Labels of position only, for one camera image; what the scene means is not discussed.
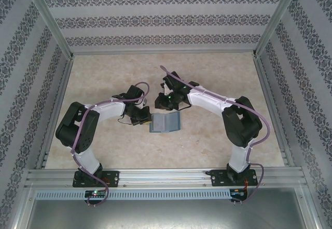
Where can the teal leather card holder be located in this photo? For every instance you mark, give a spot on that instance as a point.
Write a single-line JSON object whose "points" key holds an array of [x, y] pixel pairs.
{"points": [[173, 121]]}

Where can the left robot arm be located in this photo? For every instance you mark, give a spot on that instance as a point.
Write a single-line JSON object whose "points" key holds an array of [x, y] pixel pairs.
{"points": [[75, 133]]}

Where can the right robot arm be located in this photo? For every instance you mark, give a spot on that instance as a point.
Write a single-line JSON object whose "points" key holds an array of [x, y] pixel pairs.
{"points": [[241, 125]]}

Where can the grey metal sheet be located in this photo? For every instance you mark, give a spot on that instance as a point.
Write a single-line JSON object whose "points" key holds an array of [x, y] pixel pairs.
{"points": [[166, 213]]}

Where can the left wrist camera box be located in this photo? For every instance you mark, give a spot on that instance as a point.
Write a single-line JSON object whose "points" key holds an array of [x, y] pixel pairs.
{"points": [[143, 103]]}

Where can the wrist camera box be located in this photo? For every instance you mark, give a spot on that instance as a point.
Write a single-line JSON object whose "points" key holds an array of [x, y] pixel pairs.
{"points": [[164, 90], [143, 103]]}

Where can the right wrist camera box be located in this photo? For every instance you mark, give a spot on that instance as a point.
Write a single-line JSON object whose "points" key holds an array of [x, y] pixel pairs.
{"points": [[164, 90]]}

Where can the aluminium back rail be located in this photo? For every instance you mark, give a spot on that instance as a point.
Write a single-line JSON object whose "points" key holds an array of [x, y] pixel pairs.
{"points": [[166, 53]]}

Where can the aluminium mounting rail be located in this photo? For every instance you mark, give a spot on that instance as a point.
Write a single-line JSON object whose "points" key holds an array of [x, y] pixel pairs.
{"points": [[166, 177]]}

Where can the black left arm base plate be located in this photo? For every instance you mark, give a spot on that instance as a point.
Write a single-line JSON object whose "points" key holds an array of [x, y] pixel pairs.
{"points": [[114, 178]]}

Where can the aluminium side rail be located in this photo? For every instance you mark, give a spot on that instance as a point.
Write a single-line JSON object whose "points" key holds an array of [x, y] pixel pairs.
{"points": [[265, 84], [63, 84]]}

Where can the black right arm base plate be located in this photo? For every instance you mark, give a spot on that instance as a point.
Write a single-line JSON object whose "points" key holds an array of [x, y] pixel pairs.
{"points": [[218, 178]]}

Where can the aluminium frame post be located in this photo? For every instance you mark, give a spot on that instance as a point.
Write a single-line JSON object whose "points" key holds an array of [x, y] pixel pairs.
{"points": [[277, 19], [52, 24]]}

